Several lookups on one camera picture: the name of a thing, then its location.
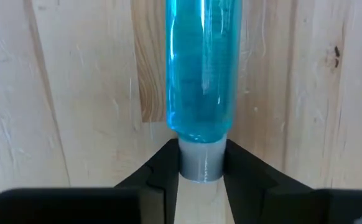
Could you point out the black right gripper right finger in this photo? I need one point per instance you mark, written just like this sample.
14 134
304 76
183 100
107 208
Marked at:
293 208

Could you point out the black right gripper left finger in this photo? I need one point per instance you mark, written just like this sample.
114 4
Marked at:
90 208

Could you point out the blue mouthwash bottle white cap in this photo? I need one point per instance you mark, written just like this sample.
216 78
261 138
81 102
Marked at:
202 77

